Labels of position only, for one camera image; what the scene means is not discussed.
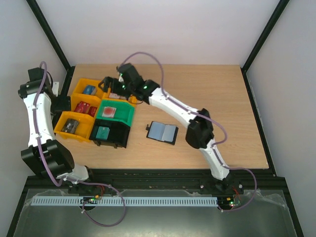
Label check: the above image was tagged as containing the blue VIP card stack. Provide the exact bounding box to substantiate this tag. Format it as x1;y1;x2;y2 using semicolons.
82;85;97;95

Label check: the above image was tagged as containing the red circle card stack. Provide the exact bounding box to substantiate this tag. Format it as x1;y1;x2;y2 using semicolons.
102;106;117;118

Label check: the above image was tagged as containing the yellow bin far left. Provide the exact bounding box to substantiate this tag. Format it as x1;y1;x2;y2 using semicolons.
73;78;103;99

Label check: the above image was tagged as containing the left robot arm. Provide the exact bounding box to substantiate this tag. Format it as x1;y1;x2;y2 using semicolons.
18;67;89;183

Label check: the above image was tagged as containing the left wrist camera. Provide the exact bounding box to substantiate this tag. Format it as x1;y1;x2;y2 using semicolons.
52;82;59;97

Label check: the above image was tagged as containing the black card stack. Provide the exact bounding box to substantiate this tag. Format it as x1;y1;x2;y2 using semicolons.
62;118;79;134

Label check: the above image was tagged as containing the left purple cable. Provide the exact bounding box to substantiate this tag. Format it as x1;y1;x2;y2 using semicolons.
32;61;127;227

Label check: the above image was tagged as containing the yellow bin far right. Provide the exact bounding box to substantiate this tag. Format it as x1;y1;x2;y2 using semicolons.
101;91;139;107

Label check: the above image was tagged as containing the black frame post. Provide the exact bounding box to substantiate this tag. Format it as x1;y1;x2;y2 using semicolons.
26;0;73;72
241;0;290;72

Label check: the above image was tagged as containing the teal card stack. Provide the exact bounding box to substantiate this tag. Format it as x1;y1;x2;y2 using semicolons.
95;126;110;141

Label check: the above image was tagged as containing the left black frame post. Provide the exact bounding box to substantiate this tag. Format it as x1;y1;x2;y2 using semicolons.
26;0;73;72

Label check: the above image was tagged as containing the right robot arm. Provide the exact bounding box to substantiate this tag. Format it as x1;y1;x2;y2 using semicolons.
98;63;233;194

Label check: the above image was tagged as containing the white floral card stack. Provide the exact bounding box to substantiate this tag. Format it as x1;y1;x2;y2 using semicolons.
109;93;126;100

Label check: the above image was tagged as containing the white slotted cable duct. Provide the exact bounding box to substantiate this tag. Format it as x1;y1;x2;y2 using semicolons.
31;196;218;207

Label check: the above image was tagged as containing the black bin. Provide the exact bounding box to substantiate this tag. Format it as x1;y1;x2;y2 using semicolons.
89;119;130;148

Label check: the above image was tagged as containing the green bin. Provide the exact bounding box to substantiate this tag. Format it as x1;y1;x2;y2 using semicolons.
96;100;135;127

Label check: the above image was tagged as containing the right black frame post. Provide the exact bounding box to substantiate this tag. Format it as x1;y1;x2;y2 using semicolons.
241;0;290;72

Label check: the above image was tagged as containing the red VIP card stack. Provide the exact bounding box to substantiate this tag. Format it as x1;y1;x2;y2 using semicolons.
74;101;97;117

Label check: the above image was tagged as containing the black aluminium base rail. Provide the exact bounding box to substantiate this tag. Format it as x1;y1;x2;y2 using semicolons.
24;168;289;196

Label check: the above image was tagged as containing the black leather card holder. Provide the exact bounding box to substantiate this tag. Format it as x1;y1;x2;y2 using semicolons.
146;121;179;145

